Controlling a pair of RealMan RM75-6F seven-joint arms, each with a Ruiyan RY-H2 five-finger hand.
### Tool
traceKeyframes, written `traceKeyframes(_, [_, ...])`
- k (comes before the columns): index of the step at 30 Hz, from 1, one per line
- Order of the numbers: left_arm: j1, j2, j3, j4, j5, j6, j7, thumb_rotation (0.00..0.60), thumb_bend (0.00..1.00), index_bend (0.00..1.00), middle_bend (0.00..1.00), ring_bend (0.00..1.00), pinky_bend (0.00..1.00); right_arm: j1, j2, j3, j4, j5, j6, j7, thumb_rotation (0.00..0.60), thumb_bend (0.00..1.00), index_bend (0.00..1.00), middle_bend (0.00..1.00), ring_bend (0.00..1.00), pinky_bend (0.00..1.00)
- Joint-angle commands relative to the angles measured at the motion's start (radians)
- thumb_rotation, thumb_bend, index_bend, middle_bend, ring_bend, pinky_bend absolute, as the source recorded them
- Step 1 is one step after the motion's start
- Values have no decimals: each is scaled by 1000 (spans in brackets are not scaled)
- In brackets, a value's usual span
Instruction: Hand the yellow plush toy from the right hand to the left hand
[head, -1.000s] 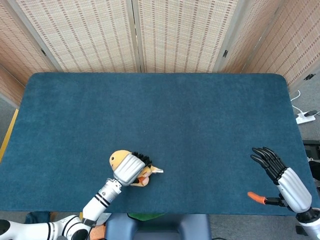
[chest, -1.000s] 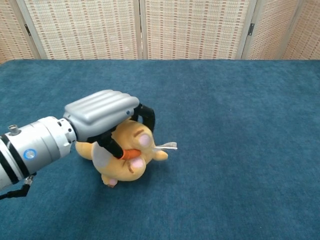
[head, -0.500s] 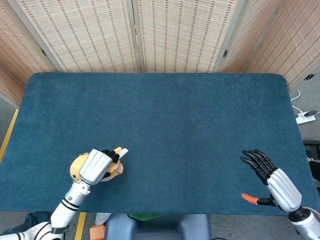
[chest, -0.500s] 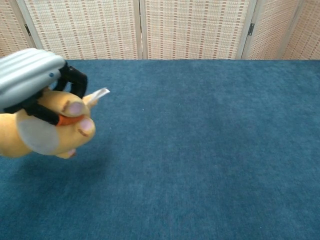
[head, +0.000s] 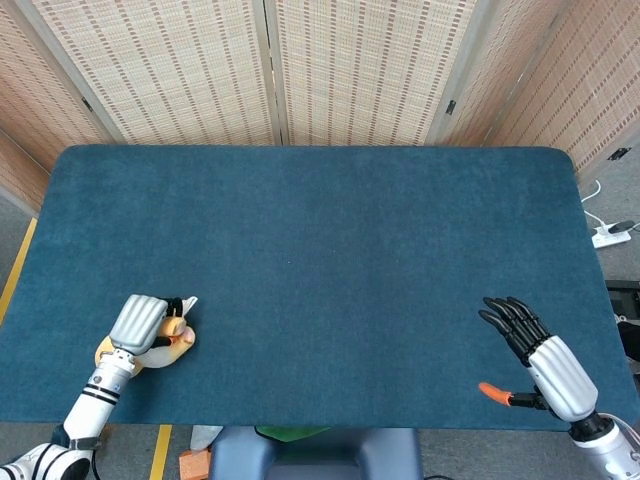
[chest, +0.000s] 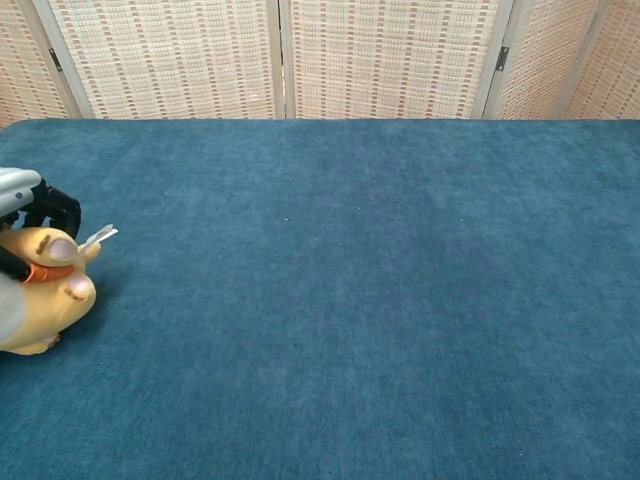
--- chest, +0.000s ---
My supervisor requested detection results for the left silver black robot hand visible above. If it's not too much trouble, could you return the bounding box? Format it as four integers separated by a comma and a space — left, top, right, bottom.
0, 168, 83, 349

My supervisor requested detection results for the yellow plush toy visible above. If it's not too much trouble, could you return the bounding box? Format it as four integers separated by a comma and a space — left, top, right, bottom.
0, 224, 120, 357

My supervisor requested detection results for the woven folding screen panel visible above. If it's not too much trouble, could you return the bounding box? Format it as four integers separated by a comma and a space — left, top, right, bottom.
32, 0, 284, 121
0, 0, 81, 129
558, 0, 640, 121
485, 0, 609, 121
278, 0, 515, 121

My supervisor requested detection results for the blue velvet tablecloth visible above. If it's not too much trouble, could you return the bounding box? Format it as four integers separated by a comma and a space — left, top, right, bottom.
0, 118, 640, 480

